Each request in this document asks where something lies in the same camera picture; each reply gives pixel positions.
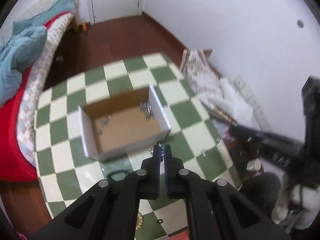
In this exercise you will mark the white power strip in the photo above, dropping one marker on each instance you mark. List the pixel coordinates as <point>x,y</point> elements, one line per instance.
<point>248,95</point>

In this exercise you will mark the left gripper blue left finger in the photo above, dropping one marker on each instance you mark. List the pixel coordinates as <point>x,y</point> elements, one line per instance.
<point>157,151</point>

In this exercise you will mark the white paper cup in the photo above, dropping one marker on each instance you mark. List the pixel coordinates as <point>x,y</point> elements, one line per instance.
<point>254,165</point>

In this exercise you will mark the green white checkered tablecloth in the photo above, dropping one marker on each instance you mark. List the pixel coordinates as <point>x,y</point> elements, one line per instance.
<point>65,173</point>

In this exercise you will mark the teal blue duvet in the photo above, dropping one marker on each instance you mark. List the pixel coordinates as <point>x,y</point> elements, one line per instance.
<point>24,47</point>

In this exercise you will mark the floral folded bedding bag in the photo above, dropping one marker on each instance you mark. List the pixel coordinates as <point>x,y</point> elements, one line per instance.
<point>202,78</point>

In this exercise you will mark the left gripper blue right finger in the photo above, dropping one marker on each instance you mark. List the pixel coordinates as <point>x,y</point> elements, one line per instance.
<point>170,171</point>

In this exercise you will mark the red patterned blanket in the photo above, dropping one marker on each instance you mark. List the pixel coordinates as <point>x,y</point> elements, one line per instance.
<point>13,167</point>

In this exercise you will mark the white cardboard box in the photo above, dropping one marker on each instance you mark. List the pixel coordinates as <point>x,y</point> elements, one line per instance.
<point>125,122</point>

